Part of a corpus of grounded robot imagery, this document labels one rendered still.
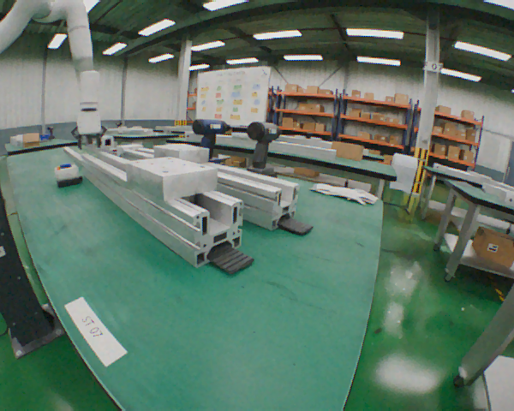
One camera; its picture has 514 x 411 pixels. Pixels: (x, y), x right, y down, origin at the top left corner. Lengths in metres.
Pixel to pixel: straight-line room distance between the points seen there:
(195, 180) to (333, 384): 0.33
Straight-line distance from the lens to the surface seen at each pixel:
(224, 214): 0.37
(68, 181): 0.89
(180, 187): 0.37
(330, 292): 0.33
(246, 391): 0.22
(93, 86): 1.08
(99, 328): 0.29
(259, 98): 3.68
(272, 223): 0.48
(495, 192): 2.74
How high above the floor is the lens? 0.98
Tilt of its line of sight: 19 degrees down
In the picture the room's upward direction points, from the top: 5 degrees clockwise
